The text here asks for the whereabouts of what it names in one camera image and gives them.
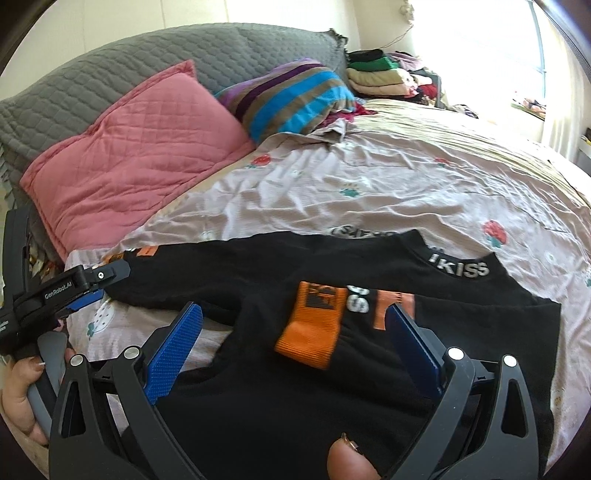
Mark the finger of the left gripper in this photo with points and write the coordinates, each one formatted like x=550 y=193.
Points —
x=87 y=285

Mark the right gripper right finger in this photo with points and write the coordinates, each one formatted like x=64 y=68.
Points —
x=487 y=371

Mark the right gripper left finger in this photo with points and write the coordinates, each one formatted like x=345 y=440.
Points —
x=85 y=442

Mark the black shirt with orange patches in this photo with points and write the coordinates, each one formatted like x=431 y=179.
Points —
x=308 y=357

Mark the stack of folded clothes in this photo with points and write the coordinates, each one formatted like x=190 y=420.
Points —
x=373 y=73

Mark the pile of loose clothes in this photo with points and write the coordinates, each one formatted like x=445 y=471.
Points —
x=430 y=84

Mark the person's left hand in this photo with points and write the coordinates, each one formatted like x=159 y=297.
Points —
x=19 y=376

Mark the person's right hand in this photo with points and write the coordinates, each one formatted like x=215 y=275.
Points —
x=346 y=462

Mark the pink quilted pillow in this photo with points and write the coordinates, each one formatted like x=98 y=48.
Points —
x=156 y=142

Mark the grey quilted headboard cover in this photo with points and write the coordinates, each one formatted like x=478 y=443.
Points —
x=68 y=100

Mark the striped purple blue pillow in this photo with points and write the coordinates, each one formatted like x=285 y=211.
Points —
x=295 y=97

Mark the floral beige bed sheet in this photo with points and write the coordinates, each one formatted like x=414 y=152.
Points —
x=469 y=189

